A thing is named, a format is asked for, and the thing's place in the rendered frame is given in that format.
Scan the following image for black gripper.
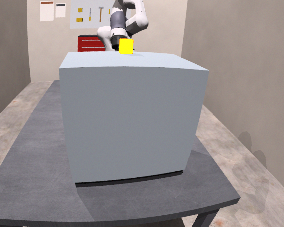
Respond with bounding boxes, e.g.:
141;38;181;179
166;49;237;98
111;36;125;51

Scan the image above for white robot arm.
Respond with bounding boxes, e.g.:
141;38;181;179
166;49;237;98
97;0;149;51

